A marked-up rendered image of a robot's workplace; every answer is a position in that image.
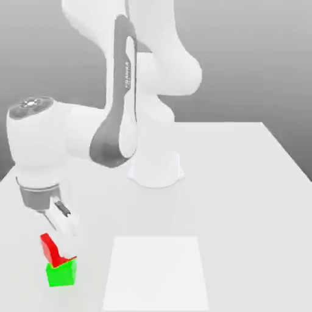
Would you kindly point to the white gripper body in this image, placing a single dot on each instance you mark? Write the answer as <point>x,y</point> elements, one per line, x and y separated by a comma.
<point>63,226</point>

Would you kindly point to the small red cube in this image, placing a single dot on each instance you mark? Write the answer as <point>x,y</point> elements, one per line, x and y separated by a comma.
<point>50,248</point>

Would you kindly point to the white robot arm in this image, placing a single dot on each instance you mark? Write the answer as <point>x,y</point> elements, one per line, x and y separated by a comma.
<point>39,143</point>

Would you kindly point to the small green cube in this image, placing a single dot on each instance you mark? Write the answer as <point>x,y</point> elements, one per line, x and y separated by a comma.
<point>61,274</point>

